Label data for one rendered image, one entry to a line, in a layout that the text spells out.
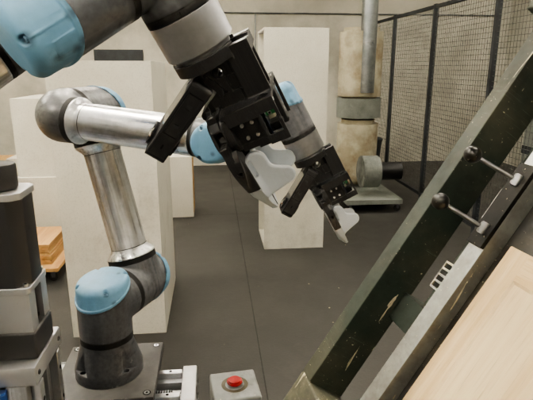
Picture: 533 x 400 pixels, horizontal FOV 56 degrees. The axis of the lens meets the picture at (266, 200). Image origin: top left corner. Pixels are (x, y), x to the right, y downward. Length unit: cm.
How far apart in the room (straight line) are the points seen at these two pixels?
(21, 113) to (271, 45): 234
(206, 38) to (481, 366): 80
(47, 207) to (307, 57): 280
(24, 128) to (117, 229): 393
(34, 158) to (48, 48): 468
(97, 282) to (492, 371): 81
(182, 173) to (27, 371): 504
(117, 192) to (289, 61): 353
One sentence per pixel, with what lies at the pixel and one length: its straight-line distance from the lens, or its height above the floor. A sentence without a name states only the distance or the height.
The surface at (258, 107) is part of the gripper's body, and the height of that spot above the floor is 167.
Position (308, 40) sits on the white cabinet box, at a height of 195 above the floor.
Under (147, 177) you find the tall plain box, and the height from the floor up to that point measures 106.
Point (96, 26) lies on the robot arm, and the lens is 47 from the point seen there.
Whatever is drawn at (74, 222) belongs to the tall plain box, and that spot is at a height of 79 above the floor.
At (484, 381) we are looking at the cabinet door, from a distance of 105.
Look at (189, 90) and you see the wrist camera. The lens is 54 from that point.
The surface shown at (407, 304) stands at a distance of 135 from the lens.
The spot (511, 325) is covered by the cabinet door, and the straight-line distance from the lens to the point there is 105.
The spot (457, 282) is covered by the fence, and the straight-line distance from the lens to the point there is 115.
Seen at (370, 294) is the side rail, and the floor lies 115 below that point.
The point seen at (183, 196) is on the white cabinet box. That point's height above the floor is 25.
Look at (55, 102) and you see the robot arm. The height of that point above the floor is 165.
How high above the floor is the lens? 171
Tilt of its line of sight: 15 degrees down
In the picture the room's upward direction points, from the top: straight up
